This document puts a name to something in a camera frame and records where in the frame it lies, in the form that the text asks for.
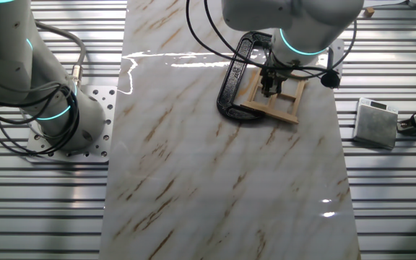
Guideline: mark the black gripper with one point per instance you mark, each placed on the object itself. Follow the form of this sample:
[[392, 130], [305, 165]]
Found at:
[[274, 76]]

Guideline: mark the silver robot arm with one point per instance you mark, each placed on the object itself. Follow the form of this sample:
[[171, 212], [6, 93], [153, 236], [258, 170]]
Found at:
[[9, 65]]

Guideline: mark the black C-clamp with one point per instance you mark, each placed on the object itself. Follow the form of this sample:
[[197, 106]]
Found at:
[[231, 79]]

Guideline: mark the white marble pattern board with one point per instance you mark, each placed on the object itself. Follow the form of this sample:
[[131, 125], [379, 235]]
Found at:
[[193, 162]]

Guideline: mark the silver digital scale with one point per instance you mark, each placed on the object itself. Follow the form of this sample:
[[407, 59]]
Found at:
[[374, 124]]

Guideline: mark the small wooden block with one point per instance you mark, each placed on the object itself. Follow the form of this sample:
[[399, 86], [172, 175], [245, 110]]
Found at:
[[369, 12]]

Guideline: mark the small wooden window frame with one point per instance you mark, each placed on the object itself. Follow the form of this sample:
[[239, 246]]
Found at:
[[269, 112]]

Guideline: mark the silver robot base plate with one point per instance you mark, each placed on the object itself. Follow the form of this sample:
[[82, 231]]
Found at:
[[103, 108]]

